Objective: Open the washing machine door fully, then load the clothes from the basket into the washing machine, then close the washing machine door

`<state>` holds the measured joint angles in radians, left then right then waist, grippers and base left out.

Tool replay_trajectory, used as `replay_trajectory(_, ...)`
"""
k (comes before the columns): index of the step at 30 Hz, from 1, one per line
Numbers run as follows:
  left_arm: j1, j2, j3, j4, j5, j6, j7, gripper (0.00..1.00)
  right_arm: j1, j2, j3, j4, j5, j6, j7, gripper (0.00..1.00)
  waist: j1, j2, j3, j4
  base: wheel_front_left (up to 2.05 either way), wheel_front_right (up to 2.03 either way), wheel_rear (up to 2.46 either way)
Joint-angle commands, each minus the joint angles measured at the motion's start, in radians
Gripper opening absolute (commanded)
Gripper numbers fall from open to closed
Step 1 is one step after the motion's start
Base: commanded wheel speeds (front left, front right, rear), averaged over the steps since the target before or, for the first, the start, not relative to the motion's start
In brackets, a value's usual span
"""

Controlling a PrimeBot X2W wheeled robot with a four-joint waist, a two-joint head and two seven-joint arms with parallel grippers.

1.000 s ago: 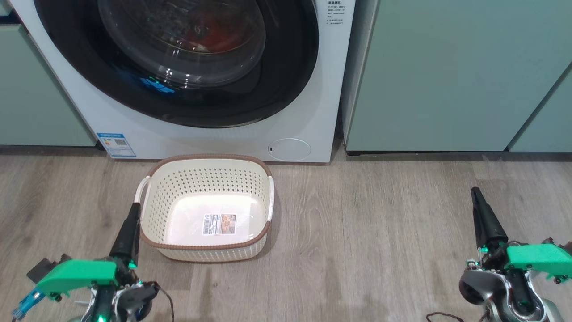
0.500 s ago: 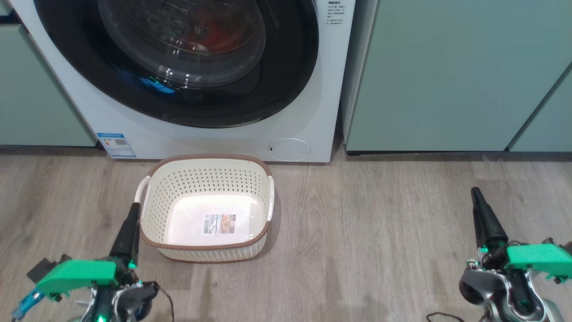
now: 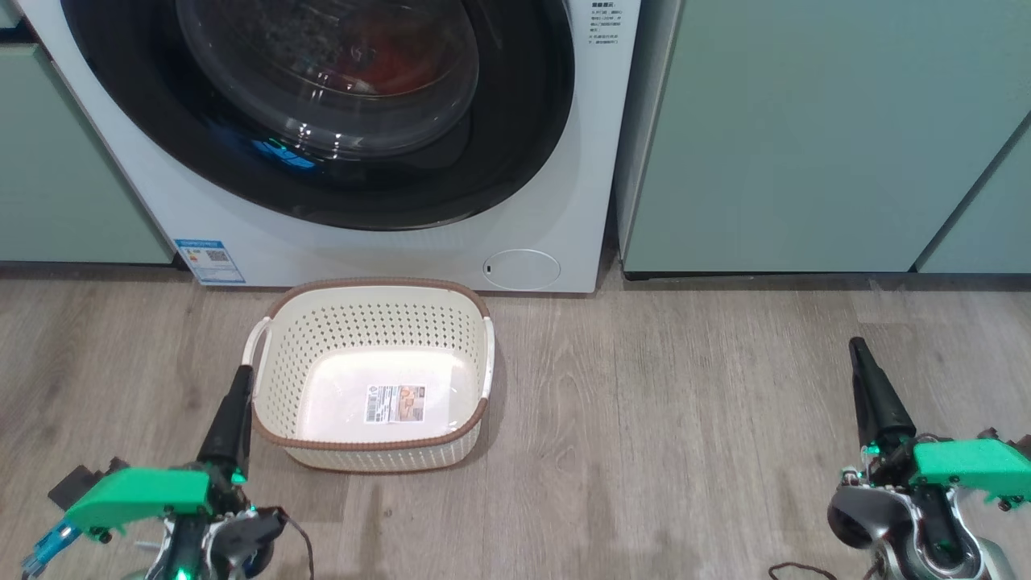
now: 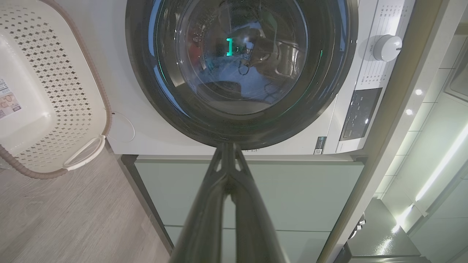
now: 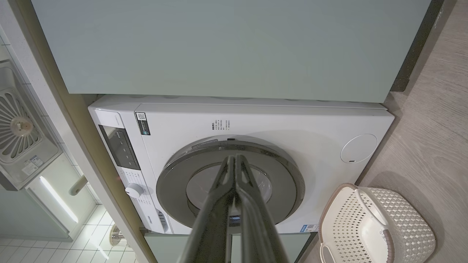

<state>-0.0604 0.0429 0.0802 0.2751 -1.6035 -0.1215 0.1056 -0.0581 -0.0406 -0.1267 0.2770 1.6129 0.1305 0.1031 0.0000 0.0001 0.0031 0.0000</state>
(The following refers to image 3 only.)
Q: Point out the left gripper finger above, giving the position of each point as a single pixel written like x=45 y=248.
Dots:
x=232 y=435

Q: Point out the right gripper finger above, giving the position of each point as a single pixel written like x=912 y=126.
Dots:
x=878 y=403

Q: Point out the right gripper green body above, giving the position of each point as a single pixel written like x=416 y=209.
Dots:
x=975 y=463

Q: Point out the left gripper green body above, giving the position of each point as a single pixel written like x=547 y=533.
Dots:
x=145 y=491

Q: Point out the red jersey garment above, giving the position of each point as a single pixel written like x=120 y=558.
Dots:
x=395 y=72

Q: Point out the washing machine glass door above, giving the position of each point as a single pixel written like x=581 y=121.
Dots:
x=515 y=121

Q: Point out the white front-load washing machine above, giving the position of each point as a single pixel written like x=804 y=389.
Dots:
x=523 y=225

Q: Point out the basket product sticker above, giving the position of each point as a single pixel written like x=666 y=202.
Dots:
x=395 y=404

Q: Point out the cream perforated laundry basket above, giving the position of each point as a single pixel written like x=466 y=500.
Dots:
x=362 y=322

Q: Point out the blue energy label sticker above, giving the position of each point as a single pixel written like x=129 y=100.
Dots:
x=209 y=262

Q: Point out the round filter cover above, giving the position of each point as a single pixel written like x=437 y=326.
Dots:
x=522 y=270

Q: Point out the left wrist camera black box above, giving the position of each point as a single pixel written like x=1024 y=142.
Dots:
x=76 y=483

